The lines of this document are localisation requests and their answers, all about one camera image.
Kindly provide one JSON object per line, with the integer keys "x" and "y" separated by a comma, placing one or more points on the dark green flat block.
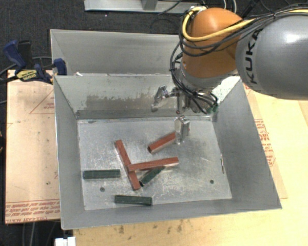
{"x": 151, "y": 176}
{"x": 101, "y": 174}
{"x": 133, "y": 200}

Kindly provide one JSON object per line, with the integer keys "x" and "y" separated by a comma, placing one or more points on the brown cardboard board, red print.
{"x": 30, "y": 142}

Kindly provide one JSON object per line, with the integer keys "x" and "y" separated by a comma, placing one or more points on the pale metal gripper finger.
{"x": 161, "y": 92}
{"x": 181, "y": 128}

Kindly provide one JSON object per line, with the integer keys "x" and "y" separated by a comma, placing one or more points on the red-brown flat block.
{"x": 125, "y": 158}
{"x": 154, "y": 164}
{"x": 161, "y": 143}

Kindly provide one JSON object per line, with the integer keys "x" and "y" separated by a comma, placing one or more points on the grey metal bin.
{"x": 97, "y": 142}

